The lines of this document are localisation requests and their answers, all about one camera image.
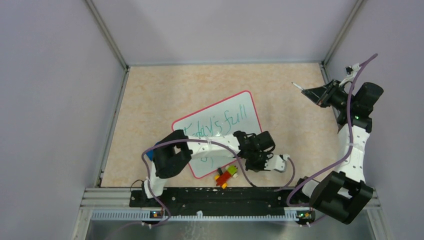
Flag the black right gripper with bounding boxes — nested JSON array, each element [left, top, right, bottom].
[[302, 79, 355, 112]]

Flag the green white marker pen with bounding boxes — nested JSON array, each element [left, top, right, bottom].
[[291, 82, 304, 91]]

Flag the pink-framed whiteboard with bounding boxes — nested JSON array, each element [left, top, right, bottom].
[[171, 90, 263, 180]]

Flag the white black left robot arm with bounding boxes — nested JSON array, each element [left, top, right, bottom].
[[141, 129, 286, 207]]

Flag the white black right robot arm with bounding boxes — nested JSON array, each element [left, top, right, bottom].
[[293, 80, 384, 225]]

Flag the red yellow toy brick car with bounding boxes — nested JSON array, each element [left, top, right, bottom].
[[214, 165, 238, 189]]

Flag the blue toy car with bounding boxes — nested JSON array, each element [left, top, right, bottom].
[[145, 150, 154, 162]]

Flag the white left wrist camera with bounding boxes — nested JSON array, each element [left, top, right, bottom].
[[268, 154, 290, 173]]

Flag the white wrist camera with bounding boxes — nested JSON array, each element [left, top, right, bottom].
[[343, 63, 361, 82], [268, 154, 290, 173]]

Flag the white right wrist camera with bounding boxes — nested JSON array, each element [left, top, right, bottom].
[[343, 63, 361, 82]]

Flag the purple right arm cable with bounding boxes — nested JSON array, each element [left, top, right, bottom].
[[286, 53, 379, 228]]

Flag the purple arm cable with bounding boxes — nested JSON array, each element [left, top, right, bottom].
[[286, 53, 379, 228], [130, 138, 296, 229]]

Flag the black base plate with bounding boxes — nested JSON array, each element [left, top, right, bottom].
[[129, 187, 293, 217]]

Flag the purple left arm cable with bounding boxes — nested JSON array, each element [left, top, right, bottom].
[[130, 138, 296, 229]]

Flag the aluminium frame rail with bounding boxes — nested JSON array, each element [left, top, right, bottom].
[[72, 187, 394, 240]]

